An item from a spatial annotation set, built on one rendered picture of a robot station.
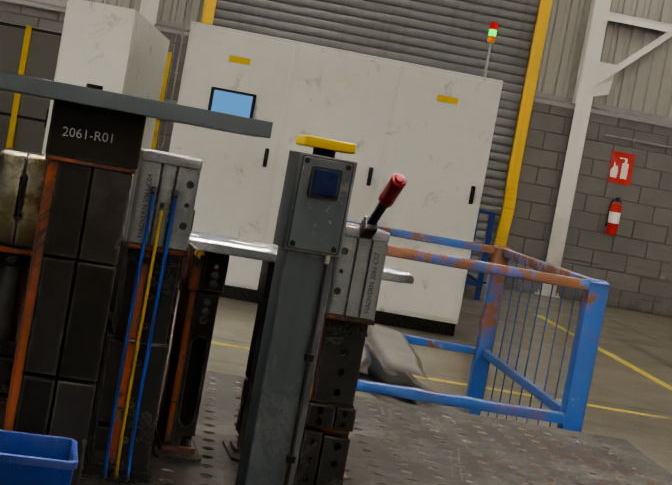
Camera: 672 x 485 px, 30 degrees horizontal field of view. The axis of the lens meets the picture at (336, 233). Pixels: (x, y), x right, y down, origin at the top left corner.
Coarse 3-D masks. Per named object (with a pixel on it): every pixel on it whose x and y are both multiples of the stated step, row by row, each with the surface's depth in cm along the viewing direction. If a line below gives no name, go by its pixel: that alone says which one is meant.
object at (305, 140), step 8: (304, 136) 143; (312, 136) 142; (304, 144) 142; (312, 144) 142; (320, 144) 142; (328, 144) 142; (336, 144) 143; (344, 144) 143; (352, 144) 143; (320, 152) 144; (328, 152) 144; (344, 152) 143; (352, 152) 143
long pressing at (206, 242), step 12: (192, 240) 167; (204, 240) 168; (216, 240) 174; (228, 240) 179; (240, 240) 183; (216, 252) 168; (228, 252) 168; (240, 252) 169; (252, 252) 169; (264, 252) 169; (276, 252) 170; (384, 264) 187; (384, 276) 173; (396, 276) 174; (408, 276) 175
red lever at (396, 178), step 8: (392, 176) 149; (400, 176) 149; (392, 184) 149; (400, 184) 149; (384, 192) 152; (392, 192) 150; (400, 192) 151; (384, 200) 152; (392, 200) 152; (376, 208) 155; (384, 208) 155; (368, 216) 159; (376, 216) 157; (360, 224) 160; (368, 224) 158; (376, 224) 159; (360, 232) 160; (368, 232) 159
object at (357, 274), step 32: (352, 224) 164; (352, 256) 160; (384, 256) 161; (352, 288) 161; (352, 320) 161; (320, 352) 162; (352, 352) 162; (320, 384) 162; (352, 384) 163; (320, 416) 162; (352, 416) 163; (320, 448) 163; (320, 480) 163
